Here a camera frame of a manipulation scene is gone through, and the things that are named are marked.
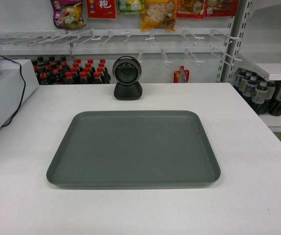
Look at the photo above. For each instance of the white checkout table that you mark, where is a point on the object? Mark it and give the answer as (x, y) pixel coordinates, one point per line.
(245, 200)

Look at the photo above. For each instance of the grey rectangular tray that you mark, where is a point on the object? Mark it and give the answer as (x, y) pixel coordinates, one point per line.
(134, 150)

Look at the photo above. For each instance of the yellow snack bag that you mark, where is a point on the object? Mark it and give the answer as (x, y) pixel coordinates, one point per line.
(159, 14)

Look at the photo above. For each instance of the dark tea bottle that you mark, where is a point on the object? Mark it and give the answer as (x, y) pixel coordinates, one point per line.
(259, 97)

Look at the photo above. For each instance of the white cash register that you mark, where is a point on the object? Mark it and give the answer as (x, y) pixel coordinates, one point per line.
(17, 82)

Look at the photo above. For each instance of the black barcode scanner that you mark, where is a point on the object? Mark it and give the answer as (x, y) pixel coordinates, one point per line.
(127, 71)

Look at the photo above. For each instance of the purple snack bag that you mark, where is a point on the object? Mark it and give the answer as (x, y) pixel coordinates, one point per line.
(67, 14)

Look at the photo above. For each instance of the red snack bag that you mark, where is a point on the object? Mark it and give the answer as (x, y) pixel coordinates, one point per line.
(101, 9)

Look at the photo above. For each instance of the white peg hook rack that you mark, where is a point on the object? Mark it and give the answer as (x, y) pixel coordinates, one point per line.
(187, 41)

